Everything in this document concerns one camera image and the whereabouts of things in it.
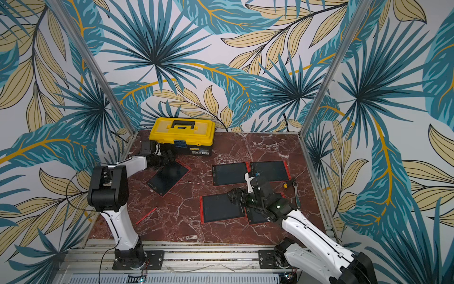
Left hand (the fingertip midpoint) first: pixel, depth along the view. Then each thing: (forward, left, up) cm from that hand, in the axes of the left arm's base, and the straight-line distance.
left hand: (169, 159), depth 101 cm
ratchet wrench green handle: (-20, -71, -4) cm, 74 cm away
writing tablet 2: (-4, -58, -4) cm, 59 cm away
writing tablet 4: (-30, -47, -4) cm, 56 cm away
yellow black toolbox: (+6, -9, +14) cm, 18 cm away
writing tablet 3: (-26, -29, -4) cm, 39 cm away
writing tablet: (-5, -34, -5) cm, 35 cm away
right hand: (-26, -37, +10) cm, 46 cm away
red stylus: (-28, +3, -4) cm, 28 cm away
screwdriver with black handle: (-13, -67, -1) cm, 68 cm away
